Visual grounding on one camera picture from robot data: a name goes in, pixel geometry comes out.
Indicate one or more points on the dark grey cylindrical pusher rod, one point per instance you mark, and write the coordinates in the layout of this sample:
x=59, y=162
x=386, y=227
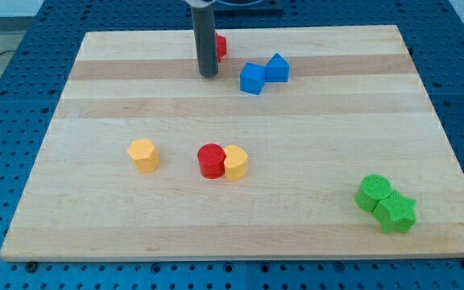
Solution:
x=205, y=40

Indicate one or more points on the red star block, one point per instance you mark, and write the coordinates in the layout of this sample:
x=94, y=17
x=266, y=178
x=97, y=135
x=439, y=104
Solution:
x=222, y=48

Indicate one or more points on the red circle block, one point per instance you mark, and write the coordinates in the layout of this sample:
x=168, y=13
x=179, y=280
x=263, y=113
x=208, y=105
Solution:
x=211, y=157

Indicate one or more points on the yellow hexagon block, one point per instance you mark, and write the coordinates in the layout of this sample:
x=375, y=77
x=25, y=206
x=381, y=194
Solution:
x=144, y=155

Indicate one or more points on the green circle block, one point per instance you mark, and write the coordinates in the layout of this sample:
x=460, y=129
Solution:
x=372, y=189

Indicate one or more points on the green star block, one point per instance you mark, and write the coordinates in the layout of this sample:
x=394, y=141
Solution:
x=395, y=213

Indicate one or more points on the blue cube block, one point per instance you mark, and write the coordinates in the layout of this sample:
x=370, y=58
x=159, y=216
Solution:
x=252, y=78

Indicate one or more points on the blue pentagon house block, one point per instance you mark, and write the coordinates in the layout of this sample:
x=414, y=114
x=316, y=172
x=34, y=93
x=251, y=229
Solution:
x=277, y=69

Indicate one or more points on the yellow heart block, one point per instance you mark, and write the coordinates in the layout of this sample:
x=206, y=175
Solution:
x=236, y=162

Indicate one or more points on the light wooden board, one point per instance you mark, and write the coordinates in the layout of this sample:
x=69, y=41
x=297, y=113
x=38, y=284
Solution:
x=354, y=105

